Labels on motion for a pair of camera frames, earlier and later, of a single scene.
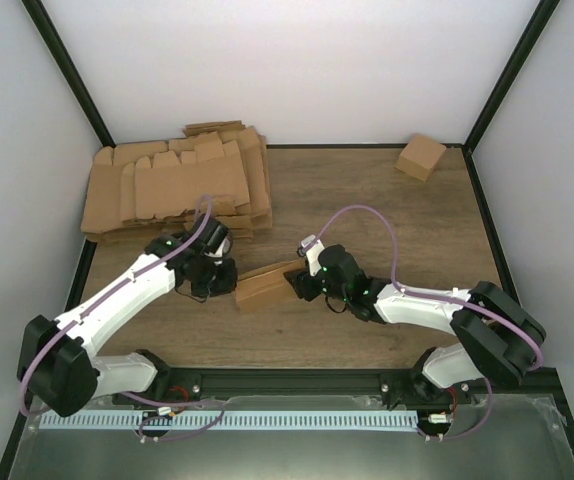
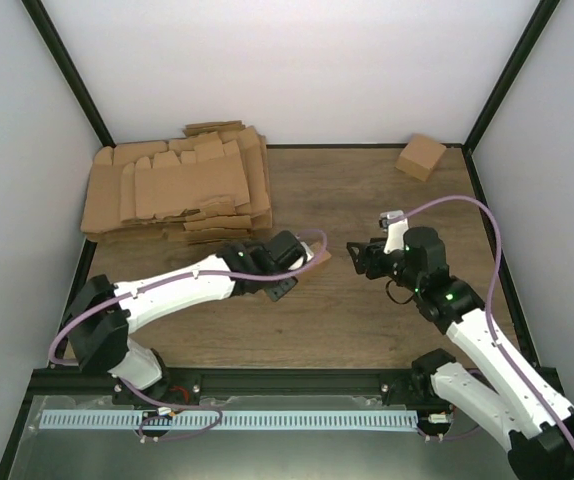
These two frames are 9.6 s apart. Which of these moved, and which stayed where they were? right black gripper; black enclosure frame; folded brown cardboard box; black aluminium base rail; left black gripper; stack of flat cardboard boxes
Moved: right black gripper; left black gripper
Stayed: black enclosure frame; stack of flat cardboard boxes; folded brown cardboard box; black aluminium base rail
